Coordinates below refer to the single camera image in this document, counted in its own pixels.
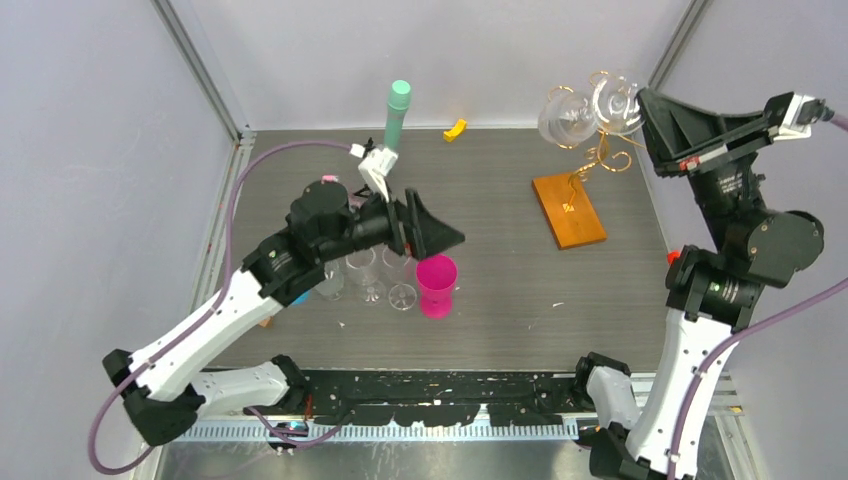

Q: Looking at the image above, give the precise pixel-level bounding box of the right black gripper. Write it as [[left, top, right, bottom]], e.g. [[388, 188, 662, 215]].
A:
[[635, 91, 783, 257]]

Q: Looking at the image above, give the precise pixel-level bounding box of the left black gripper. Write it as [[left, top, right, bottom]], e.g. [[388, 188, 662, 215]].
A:
[[318, 180, 464, 262]]

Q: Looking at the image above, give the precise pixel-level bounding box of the pink wine glass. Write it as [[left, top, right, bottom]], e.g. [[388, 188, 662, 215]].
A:
[[416, 254, 458, 319]]

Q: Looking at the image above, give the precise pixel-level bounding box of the clear flute wine glass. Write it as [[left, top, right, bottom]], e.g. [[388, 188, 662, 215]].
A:
[[381, 247, 418, 311]]

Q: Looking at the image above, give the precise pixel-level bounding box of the clear tall wine glass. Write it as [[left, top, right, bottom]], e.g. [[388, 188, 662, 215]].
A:
[[537, 71, 644, 149]]

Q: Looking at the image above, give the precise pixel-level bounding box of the clear ribbed wine glass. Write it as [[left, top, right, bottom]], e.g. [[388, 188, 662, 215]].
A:
[[314, 260, 345, 301]]

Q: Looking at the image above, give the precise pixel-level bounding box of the blue wine glass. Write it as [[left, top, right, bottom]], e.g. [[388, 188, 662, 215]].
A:
[[291, 291, 311, 306]]

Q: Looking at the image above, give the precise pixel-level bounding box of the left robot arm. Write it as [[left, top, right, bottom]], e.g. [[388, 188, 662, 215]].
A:
[[103, 181, 465, 446]]

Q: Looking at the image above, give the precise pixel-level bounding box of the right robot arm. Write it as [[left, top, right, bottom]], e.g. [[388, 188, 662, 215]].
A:
[[570, 88, 833, 479]]

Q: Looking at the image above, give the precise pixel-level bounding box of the gold wine glass rack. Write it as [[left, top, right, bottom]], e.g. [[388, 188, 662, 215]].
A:
[[546, 70, 647, 212]]

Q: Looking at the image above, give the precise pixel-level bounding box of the orange wooden rack base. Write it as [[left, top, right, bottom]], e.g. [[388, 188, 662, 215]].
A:
[[531, 173, 608, 250]]

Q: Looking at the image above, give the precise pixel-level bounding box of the yellow banana toy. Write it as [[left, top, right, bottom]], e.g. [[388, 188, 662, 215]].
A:
[[442, 118, 467, 143]]

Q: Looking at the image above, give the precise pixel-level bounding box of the red object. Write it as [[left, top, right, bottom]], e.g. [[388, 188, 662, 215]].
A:
[[667, 250, 681, 265]]

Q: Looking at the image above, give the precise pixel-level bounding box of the green microphone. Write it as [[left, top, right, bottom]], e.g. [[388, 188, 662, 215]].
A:
[[383, 80, 412, 151]]

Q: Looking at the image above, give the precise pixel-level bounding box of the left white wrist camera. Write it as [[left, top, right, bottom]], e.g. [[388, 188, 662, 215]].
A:
[[349, 142, 400, 202]]

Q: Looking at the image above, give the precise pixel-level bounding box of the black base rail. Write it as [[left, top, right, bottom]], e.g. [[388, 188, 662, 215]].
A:
[[218, 368, 637, 429]]

